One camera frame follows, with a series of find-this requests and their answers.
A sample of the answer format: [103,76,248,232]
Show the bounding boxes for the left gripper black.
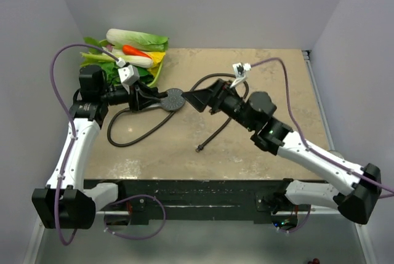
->
[100,79,161,113]

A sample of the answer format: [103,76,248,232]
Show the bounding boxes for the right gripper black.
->
[181,80,255,132]

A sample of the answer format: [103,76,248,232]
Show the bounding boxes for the grey shower head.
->
[144,88,186,112]

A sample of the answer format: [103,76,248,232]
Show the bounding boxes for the dark corrugated shower hose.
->
[107,73,250,153]

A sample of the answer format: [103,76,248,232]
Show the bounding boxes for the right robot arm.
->
[182,79,382,225]

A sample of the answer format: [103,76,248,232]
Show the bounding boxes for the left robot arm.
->
[32,63,167,230]

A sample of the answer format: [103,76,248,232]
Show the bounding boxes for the toy spinach leaves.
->
[137,66,155,84]

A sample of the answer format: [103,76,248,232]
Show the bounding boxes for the green plastic tray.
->
[99,40,164,87]

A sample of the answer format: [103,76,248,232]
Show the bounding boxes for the toy leek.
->
[81,52,153,69]

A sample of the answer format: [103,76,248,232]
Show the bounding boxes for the toy yellow corn husk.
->
[145,52,166,77]

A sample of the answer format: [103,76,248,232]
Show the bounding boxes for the toy green lettuce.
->
[80,62,121,85]

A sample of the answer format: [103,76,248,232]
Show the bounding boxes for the toy carrot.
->
[122,45,151,58]

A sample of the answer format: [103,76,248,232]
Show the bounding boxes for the toy napa cabbage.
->
[106,28,169,52]

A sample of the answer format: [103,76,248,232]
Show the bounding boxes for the toy leaf dark green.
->
[84,36,102,55]

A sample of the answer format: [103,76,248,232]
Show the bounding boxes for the brown tin can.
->
[329,150,344,159]

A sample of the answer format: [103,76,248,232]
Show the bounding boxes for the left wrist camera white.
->
[116,58,140,94]

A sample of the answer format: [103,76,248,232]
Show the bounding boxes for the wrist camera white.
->
[230,62,251,88]
[116,58,140,94]

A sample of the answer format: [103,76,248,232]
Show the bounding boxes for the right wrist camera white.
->
[230,62,251,88]

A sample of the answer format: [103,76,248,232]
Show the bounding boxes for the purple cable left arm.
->
[50,42,121,246]

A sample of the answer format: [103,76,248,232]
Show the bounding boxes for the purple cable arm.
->
[50,42,121,246]
[251,57,394,199]

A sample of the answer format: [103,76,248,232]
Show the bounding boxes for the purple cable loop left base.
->
[103,194,167,241]

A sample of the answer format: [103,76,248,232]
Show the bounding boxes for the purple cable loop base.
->
[273,205,312,236]
[103,194,167,241]

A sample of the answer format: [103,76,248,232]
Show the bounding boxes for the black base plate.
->
[103,178,296,225]

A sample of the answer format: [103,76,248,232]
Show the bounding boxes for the right side aluminium rail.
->
[302,50,335,150]

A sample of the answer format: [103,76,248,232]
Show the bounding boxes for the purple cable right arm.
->
[251,57,394,199]

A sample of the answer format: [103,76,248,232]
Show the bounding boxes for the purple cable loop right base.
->
[273,205,312,236]

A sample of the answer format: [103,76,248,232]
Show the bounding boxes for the aluminium frame rail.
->
[23,185,378,264]

